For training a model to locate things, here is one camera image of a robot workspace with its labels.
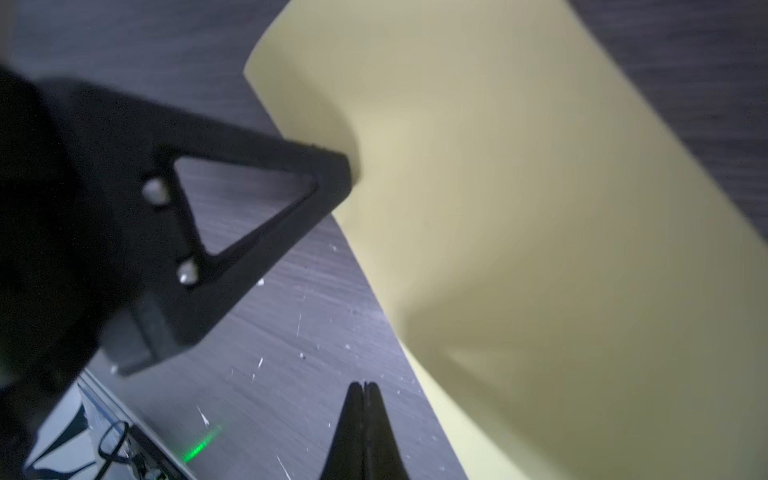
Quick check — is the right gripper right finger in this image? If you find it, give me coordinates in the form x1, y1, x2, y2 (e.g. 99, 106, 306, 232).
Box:
363, 383, 409, 480

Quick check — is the yellow square paper sheet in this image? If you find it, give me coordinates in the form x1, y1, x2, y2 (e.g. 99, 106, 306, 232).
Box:
244, 1, 767, 479

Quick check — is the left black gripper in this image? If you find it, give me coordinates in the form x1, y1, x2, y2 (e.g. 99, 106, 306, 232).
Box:
1, 69, 352, 479

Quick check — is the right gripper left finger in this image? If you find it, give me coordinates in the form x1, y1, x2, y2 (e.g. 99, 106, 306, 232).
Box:
320, 382, 364, 480

